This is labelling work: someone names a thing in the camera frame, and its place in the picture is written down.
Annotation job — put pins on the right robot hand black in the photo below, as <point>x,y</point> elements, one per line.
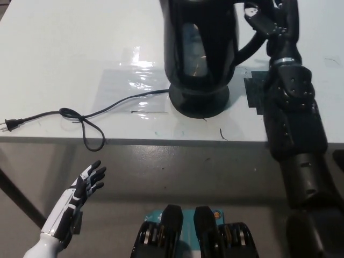
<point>285,24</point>

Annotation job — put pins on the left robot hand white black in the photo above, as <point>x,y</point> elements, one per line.
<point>76,193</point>

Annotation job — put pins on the black electric kettle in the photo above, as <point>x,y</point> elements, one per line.
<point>199,40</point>

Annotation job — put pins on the round black kettle base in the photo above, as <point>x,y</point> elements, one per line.
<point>199,107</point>

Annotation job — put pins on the black table leg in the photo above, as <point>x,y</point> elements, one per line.
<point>21,199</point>

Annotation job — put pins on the black tape patch on table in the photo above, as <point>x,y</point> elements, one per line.
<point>255,91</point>

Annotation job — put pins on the clear plastic sheet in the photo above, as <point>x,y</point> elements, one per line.
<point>121,88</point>

